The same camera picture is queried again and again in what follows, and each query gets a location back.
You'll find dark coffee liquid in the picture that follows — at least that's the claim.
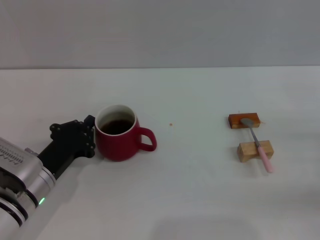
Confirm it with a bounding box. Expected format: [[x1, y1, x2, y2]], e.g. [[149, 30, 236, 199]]
[[99, 119, 135, 135]]

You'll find red ceramic cup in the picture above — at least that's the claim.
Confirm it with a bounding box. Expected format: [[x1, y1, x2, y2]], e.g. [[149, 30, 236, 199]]
[[94, 104, 158, 162]]

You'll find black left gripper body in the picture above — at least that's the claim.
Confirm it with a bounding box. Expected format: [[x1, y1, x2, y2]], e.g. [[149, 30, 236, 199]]
[[37, 119, 88, 181]]

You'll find light notched wooden block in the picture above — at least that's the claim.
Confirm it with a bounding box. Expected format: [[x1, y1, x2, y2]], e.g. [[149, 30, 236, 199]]
[[237, 140, 274, 163]]

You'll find dark orange wooden block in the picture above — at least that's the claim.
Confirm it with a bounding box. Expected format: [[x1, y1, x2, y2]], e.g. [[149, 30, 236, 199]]
[[228, 112, 261, 130]]

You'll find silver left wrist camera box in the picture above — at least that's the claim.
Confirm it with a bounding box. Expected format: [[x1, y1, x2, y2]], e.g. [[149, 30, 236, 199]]
[[0, 136, 44, 187]]

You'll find pink handled metal spoon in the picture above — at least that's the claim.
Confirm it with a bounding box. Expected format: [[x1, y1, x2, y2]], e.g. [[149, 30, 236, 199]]
[[240, 118, 274, 173]]

